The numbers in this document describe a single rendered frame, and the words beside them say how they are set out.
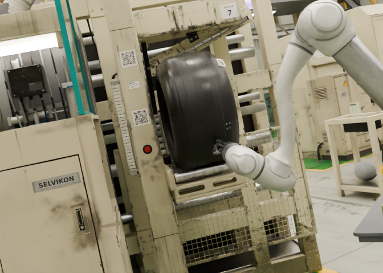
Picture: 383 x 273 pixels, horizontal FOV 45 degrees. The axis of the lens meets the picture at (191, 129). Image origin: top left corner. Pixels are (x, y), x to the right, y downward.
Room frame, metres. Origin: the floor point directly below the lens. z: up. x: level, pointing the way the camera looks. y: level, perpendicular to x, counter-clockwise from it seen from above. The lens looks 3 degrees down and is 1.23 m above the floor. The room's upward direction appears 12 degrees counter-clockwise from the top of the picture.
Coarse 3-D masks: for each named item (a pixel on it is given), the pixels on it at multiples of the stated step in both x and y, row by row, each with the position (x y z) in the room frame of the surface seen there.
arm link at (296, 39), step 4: (296, 24) 1.68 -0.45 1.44; (296, 28) 1.67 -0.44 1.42; (296, 32) 1.68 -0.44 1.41; (292, 36) 1.73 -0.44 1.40; (296, 36) 1.70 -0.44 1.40; (300, 36) 1.66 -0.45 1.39; (292, 40) 1.72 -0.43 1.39; (296, 40) 1.70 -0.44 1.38; (300, 40) 1.69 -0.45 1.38; (304, 40) 1.66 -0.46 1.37; (300, 44) 1.69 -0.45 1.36; (304, 44) 1.69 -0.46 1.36; (308, 44) 1.68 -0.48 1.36; (308, 48) 1.69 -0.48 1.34; (312, 48) 1.70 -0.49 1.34; (312, 52) 1.71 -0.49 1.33
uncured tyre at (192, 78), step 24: (168, 72) 2.17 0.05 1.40; (192, 72) 2.14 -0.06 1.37; (216, 72) 2.14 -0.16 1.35; (168, 96) 2.12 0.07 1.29; (192, 96) 2.08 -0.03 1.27; (216, 96) 2.09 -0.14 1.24; (168, 120) 2.61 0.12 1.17; (192, 120) 2.07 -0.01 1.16; (216, 120) 2.09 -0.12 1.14; (168, 144) 2.50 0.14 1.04; (192, 144) 2.10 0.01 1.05; (192, 168) 2.23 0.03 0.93
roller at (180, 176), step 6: (222, 162) 2.25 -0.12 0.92; (198, 168) 2.22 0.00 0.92; (204, 168) 2.22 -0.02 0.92; (210, 168) 2.22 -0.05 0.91; (216, 168) 2.22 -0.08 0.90; (222, 168) 2.23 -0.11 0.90; (228, 168) 2.23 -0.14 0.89; (174, 174) 2.20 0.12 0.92; (180, 174) 2.20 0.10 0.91; (186, 174) 2.20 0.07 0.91; (192, 174) 2.20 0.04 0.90; (198, 174) 2.21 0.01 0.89; (204, 174) 2.21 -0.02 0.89; (210, 174) 2.23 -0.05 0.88; (180, 180) 2.20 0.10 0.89
